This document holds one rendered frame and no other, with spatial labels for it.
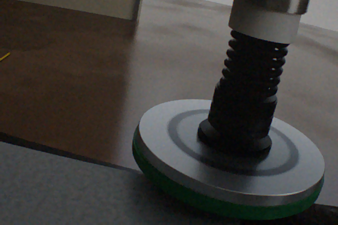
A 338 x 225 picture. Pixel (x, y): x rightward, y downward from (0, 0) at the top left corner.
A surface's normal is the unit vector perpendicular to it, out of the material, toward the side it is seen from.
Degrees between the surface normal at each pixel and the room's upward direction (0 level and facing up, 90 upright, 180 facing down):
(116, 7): 90
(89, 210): 0
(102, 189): 0
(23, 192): 0
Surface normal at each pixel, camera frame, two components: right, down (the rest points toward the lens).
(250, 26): -0.57, 0.21
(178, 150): 0.18, -0.92
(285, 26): 0.36, 0.40
